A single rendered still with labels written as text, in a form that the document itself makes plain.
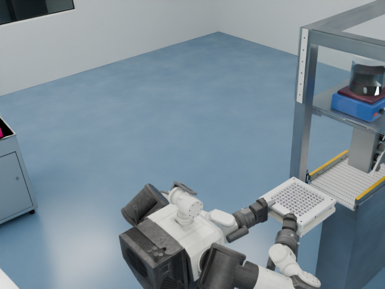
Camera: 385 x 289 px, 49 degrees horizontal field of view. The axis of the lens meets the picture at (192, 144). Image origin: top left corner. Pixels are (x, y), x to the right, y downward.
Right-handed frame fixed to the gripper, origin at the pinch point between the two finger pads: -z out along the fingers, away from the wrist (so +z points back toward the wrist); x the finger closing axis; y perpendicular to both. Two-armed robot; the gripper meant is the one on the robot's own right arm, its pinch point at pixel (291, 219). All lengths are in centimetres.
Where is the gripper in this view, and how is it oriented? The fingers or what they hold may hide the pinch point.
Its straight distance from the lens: 189.3
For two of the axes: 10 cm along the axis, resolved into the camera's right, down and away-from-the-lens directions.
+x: 0.7, 8.4, 5.3
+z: -3.2, 5.3, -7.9
